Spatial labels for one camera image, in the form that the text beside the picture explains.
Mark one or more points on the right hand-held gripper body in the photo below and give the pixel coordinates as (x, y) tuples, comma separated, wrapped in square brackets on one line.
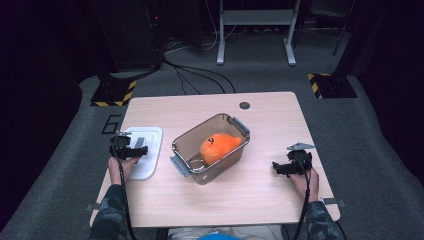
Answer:
[(301, 161)]

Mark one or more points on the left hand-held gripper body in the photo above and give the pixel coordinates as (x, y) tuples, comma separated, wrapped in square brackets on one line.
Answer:
[(120, 141)]

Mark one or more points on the white container lid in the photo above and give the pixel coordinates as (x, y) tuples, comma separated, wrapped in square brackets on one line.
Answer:
[(151, 150)]

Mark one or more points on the clear brown storage container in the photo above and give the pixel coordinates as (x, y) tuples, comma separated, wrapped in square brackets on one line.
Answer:
[(186, 146)]

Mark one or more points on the orange plush toy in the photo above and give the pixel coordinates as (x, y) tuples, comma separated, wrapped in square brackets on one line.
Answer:
[(218, 148)]

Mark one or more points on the person's left hand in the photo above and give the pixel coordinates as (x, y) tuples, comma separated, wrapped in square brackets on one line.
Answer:
[(113, 170)]

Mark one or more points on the person's right hand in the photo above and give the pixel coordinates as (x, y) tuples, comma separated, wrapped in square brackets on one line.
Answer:
[(313, 186)]

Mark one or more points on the black striped stand base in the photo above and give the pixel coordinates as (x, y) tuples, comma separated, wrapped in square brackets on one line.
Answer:
[(333, 86), (113, 95)]

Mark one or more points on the black table grommet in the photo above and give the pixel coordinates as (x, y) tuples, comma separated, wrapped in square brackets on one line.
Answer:
[(244, 105)]

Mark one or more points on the person's blue shirt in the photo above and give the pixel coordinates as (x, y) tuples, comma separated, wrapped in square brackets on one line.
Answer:
[(216, 237)]

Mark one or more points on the grey table edge bracket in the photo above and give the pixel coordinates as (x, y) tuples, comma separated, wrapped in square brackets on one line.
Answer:
[(92, 207), (333, 201)]

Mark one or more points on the white metal desk frame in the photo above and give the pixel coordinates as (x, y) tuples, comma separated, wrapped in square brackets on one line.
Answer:
[(256, 16)]

